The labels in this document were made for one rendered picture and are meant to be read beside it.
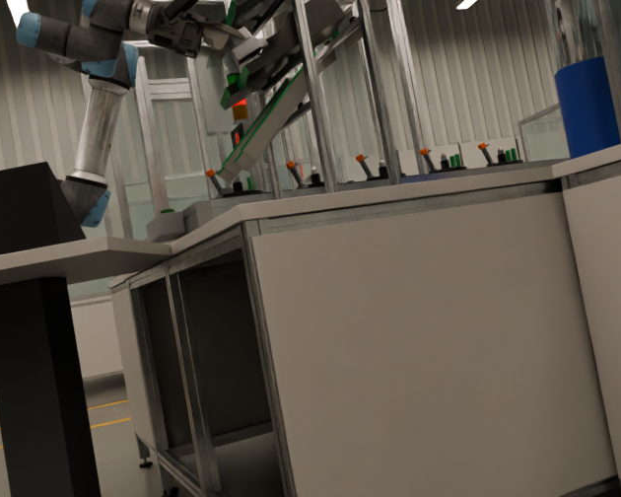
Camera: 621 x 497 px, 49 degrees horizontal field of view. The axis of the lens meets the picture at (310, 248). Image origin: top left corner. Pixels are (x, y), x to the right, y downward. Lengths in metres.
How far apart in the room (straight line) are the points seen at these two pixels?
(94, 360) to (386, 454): 5.72
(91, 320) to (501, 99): 7.99
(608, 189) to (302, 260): 0.65
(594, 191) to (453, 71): 10.45
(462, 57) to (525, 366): 10.74
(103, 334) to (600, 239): 5.82
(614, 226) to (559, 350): 0.29
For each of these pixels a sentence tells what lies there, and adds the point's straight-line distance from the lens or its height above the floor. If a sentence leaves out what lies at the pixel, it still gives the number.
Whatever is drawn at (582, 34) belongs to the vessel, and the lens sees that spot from 1.93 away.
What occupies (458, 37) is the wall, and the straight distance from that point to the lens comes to 12.17.
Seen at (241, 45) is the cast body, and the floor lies 1.26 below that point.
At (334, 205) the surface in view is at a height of 0.84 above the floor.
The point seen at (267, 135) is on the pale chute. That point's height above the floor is 1.04.
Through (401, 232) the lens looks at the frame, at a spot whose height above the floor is 0.77.
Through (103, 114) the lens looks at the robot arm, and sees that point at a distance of 2.03.
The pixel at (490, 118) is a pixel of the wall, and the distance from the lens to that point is 12.00.
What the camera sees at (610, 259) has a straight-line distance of 1.52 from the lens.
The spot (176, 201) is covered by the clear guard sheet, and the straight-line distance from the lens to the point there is 3.34.
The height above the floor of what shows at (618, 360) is 0.43.
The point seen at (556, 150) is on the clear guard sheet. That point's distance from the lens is 7.39.
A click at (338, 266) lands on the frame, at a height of 0.72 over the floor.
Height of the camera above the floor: 0.71
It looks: 3 degrees up
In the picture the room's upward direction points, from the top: 10 degrees counter-clockwise
